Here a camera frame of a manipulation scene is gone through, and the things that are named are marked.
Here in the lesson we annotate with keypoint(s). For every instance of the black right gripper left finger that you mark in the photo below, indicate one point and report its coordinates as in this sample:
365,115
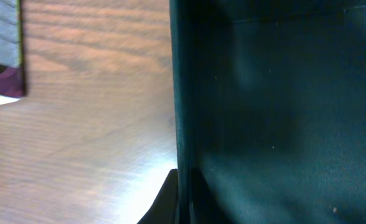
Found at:
163,208

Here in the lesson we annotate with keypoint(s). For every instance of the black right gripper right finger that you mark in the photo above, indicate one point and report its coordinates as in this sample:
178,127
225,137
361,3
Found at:
204,208

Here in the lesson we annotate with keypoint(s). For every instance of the dark green lidded box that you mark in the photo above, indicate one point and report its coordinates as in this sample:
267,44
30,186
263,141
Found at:
270,104

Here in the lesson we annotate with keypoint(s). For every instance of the green Pretz snack box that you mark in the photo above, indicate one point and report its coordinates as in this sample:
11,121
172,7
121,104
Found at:
13,84

